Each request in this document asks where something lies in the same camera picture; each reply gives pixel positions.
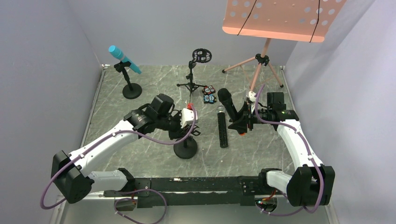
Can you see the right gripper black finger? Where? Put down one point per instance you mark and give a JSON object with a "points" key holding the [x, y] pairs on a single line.
{"points": [[241, 126], [244, 113]]}

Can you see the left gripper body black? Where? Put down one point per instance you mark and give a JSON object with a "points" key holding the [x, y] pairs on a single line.
{"points": [[178, 133]]}

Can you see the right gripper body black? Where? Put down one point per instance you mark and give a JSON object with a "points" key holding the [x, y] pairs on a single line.
{"points": [[248, 118]]}

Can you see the black round-base mic stand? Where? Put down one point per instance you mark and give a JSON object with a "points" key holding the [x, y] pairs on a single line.
{"points": [[186, 149], [131, 90]]}

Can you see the black microphone orange end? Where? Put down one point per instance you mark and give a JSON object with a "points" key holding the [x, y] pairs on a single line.
{"points": [[225, 99]]}

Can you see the blue microphone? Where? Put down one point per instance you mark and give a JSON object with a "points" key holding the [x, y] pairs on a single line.
{"points": [[118, 54]]}

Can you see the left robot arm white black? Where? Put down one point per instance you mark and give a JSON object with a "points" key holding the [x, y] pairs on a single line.
{"points": [[74, 173]]}

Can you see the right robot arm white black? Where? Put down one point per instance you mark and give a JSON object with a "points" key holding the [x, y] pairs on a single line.
{"points": [[312, 182]]}

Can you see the pink music stand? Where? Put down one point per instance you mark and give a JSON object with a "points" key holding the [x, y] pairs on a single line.
{"points": [[293, 20]]}

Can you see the glitter black microphone silver head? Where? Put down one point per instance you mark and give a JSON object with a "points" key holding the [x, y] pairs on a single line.
{"points": [[223, 141]]}

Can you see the lower small colourful toy block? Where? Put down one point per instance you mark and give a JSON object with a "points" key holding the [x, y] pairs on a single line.
{"points": [[209, 99]]}

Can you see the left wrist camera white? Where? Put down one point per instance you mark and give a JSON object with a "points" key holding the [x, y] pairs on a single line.
{"points": [[187, 115]]}

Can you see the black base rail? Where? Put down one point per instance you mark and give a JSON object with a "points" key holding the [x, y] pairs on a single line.
{"points": [[151, 192]]}

